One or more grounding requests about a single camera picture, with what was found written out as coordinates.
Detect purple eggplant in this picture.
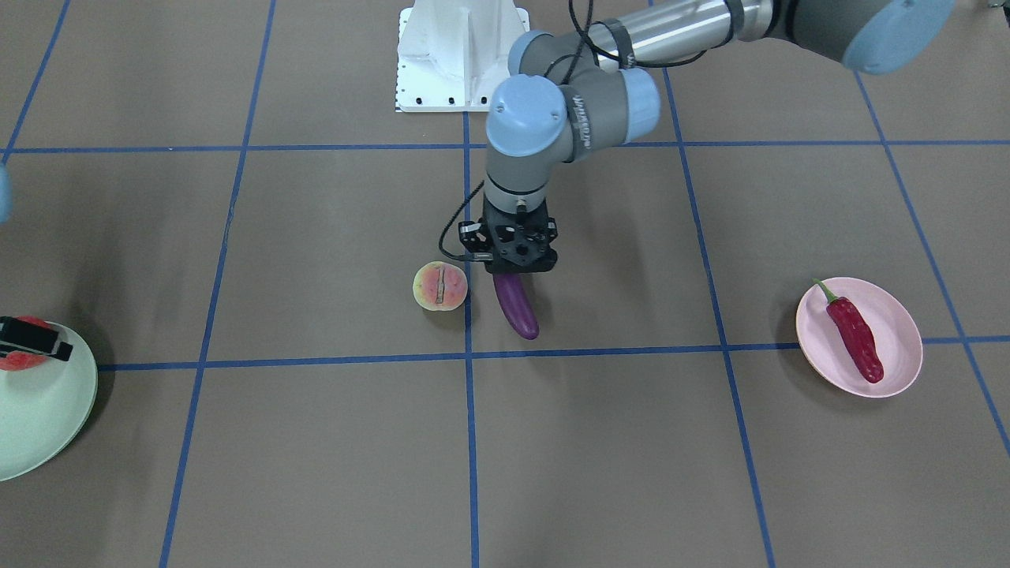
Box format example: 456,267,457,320
492,274,540,339

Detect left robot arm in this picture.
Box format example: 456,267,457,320
458,1,955,275

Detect light green plate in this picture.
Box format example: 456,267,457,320
1,321,99,482

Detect red chili pepper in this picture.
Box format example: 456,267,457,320
813,279,885,384

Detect black camera cable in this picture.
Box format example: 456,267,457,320
438,180,486,261

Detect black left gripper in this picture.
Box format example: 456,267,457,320
482,199,558,275

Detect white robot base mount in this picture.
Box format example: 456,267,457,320
395,1,530,113

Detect peach fruit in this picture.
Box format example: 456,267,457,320
413,261,469,312

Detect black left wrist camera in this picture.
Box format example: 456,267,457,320
457,219,494,263

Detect pink plate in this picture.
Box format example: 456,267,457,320
795,277,923,398

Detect red pomegranate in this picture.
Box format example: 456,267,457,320
1,316,53,372

